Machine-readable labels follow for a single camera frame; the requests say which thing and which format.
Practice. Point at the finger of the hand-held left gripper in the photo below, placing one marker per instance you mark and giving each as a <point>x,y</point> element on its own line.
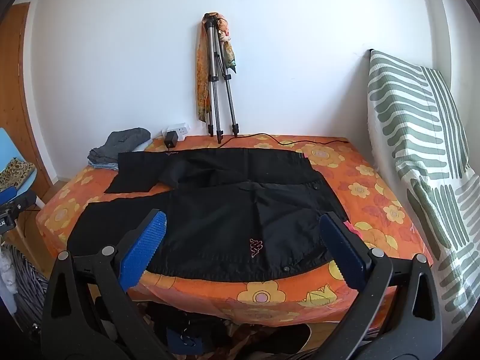
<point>15,202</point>

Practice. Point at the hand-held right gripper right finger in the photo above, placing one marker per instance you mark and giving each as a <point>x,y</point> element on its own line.
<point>343,247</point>

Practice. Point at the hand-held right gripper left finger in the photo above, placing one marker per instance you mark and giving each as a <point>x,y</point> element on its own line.
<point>144,247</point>

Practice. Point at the black pants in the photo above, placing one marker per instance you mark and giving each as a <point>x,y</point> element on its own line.
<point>225,225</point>

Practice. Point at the leopard print cloth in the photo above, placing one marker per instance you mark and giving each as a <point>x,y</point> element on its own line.
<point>15,172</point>

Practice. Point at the blue chair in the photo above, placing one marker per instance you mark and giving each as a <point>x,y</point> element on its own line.
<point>9,146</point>

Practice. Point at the orange floral bed sheet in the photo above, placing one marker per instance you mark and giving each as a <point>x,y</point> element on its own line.
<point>360,191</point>

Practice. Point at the person's zebra striped leg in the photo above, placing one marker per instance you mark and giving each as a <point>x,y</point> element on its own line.
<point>30,288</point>

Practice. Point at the wooden door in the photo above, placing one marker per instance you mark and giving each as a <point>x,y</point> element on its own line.
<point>18,101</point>

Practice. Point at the grey folded clothes pile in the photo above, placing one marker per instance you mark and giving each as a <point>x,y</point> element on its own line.
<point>120,142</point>

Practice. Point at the black power adapter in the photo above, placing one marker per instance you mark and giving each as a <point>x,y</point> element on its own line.
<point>171,138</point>

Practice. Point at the white power strip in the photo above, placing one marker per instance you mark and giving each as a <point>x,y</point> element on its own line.
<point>181,129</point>

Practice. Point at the green striped white blanket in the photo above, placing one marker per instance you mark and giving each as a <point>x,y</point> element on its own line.
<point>412,120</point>

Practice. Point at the orange patterned scarf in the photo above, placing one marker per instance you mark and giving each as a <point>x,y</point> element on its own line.
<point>202,82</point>

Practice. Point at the silver camera tripod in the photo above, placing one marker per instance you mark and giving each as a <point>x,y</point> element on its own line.
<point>215,101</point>

